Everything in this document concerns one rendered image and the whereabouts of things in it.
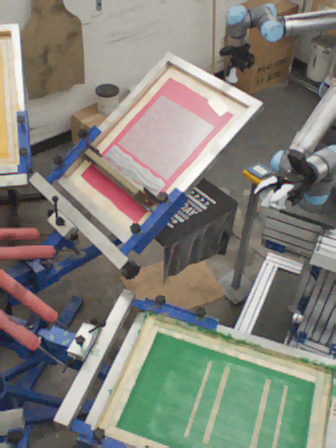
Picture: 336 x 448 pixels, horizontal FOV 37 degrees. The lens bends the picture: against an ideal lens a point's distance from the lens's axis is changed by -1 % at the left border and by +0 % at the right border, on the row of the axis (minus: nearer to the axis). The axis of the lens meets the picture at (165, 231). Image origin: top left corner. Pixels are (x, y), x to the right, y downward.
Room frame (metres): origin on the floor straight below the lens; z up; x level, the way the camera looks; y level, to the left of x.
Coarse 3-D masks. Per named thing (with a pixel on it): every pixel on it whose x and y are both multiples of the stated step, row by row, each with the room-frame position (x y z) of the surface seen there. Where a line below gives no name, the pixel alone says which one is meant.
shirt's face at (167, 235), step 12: (204, 180) 2.05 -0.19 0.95; (204, 192) 1.95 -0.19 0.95; (216, 192) 1.95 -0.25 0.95; (216, 204) 1.86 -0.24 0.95; (228, 204) 1.87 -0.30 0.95; (192, 216) 1.76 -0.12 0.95; (204, 216) 1.77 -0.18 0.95; (168, 228) 1.67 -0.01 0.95; (180, 228) 1.68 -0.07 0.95; (192, 228) 1.68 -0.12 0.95; (168, 240) 1.59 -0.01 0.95
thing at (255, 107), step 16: (160, 64) 2.16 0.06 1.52; (176, 64) 2.13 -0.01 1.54; (144, 80) 2.11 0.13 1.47; (208, 80) 1.99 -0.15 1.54; (128, 96) 2.05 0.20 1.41; (240, 96) 1.85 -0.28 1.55; (112, 112) 2.00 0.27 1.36; (256, 112) 1.77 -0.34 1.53; (240, 128) 1.71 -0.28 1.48; (96, 144) 1.89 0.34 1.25; (224, 144) 1.66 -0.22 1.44; (80, 160) 1.83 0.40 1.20; (208, 160) 1.62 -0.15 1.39; (64, 176) 1.76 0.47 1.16; (192, 176) 1.57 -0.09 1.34; (80, 192) 1.65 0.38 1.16; (96, 208) 1.56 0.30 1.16; (112, 224) 1.47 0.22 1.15
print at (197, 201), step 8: (192, 192) 1.94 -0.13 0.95; (200, 192) 1.95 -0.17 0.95; (192, 200) 1.88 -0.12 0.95; (200, 200) 1.89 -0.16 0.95; (208, 200) 1.89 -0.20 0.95; (184, 208) 1.82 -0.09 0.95; (192, 208) 1.82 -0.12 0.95; (200, 208) 1.83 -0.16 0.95; (176, 216) 1.76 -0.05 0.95; (184, 216) 1.76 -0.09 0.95; (168, 224) 1.70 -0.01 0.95; (176, 224) 1.70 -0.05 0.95
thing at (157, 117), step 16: (160, 96) 2.03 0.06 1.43; (176, 96) 2.00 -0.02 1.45; (192, 96) 1.98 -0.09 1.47; (144, 112) 1.98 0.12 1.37; (160, 112) 1.95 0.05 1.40; (176, 112) 1.92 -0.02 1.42; (128, 128) 1.93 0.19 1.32; (144, 128) 1.90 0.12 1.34; (160, 128) 1.87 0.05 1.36; (112, 144) 1.87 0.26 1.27; (128, 144) 1.84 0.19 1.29; (144, 144) 1.82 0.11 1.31; (96, 176) 1.74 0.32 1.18; (112, 192) 1.64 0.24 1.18
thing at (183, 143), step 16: (192, 112) 1.90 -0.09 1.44; (208, 112) 1.87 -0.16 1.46; (176, 128) 1.84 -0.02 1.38; (192, 128) 1.82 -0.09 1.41; (208, 128) 1.79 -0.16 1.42; (160, 144) 1.79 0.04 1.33; (176, 144) 1.77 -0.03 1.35; (192, 144) 1.74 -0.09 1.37; (144, 160) 1.74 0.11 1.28; (160, 160) 1.72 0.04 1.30; (176, 160) 1.69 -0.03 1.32; (192, 160) 1.67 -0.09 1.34; (160, 176) 1.65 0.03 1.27; (176, 176) 1.62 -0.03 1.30; (144, 192) 1.60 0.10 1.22; (128, 208) 1.55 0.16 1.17
